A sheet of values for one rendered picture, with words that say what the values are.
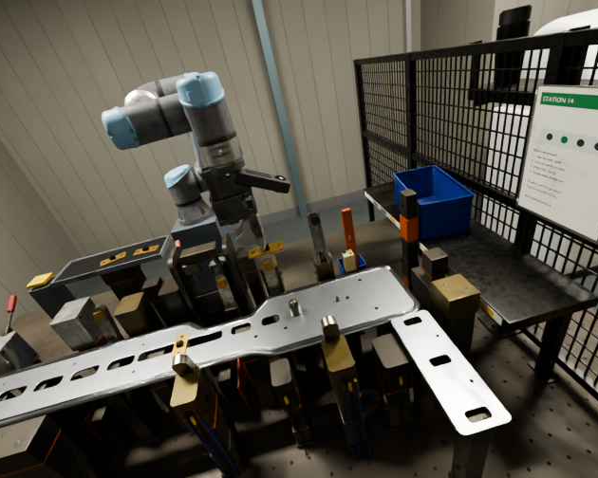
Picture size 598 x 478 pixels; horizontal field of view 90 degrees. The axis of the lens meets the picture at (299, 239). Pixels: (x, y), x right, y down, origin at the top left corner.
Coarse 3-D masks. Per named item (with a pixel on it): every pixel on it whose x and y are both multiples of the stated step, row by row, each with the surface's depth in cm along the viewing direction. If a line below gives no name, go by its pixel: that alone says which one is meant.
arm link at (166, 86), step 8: (160, 80) 89; (168, 80) 88; (176, 80) 88; (160, 88) 87; (168, 88) 87; (176, 88) 88; (160, 96) 87; (192, 136) 105; (192, 144) 110; (200, 152) 112; (200, 160) 117; (200, 168) 123; (200, 176) 126; (200, 184) 127
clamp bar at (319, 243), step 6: (312, 216) 88; (318, 216) 88; (312, 222) 88; (318, 222) 88; (312, 228) 91; (318, 228) 92; (312, 234) 92; (318, 234) 93; (312, 240) 94; (318, 240) 94; (324, 240) 93; (318, 246) 94; (324, 246) 94; (318, 252) 94; (318, 258) 95
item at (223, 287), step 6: (216, 276) 92; (222, 276) 93; (216, 282) 93; (222, 282) 92; (228, 282) 94; (222, 288) 93; (228, 288) 94; (222, 294) 94; (228, 294) 95; (222, 300) 95; (228, 300) 95; (234, 300) 96; (228, 306) 96
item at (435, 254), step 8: (432, 248) 86; (424, 256) 85; (432, 256) 83; (440, 256) 82; (424, 264) 86; (432, 264) 82; (440, 264) 82; (424, 272) 88; (432, 272) 83; (440, 272) 84; (432, 280) 85
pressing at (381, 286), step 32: (320, 288) 93; (352, 288) 90; (384, 288) 87; (256, 320) 87; (288, 320) 85; (320, 320) 82; (352, 320) 80; (384, 320) 78; (96, 352) 90; (128, 352) 87; (192, 352) 82; (224, 352) 80; (256, 352) 78; (288, 352) 77; (0, 384) 87; (32, 384) 84; (64, 384) 82; (96, 384) 79; (128, 384) 78; (0, 416) 77; (32, 416) 76
